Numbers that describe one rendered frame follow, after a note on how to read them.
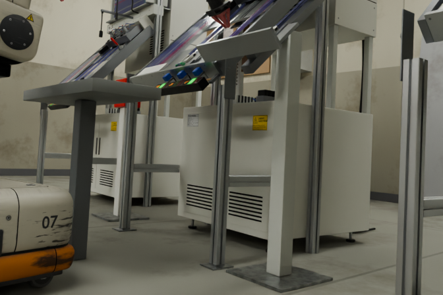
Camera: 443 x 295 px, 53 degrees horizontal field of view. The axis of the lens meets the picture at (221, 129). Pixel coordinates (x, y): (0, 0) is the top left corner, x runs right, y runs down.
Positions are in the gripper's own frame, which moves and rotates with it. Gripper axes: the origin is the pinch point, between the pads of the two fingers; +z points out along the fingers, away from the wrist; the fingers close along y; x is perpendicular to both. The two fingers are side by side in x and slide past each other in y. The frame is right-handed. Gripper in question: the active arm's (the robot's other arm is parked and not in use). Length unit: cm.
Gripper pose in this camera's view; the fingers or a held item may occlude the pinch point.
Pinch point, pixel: (227, 26)
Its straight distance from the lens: 195.1
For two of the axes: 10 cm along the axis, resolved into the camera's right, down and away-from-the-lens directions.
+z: 4.5, 8.0, 3.9
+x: -6.3, 5.9, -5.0
